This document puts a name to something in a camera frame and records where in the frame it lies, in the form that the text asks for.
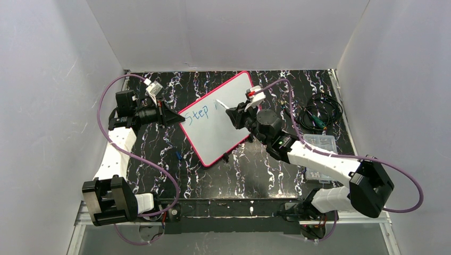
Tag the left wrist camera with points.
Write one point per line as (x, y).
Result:
(152, 89)

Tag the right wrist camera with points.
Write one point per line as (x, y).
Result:
(254, 96)

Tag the green connector plug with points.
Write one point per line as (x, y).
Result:
(319, 123)

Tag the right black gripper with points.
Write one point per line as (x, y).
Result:
(241, 117)

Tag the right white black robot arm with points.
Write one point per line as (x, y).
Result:
(365, 188)

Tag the white marker pen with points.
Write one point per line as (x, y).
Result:
(222, 104)

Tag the pink framed whiteboard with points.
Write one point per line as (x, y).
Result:
(207, 126)

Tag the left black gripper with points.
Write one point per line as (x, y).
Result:
(161, 115)

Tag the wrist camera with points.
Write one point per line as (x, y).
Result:
(254, 96)
(152, 89)

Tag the aluminium frame rail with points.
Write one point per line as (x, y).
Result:
(233, 226)

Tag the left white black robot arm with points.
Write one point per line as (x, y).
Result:
(108, 197)

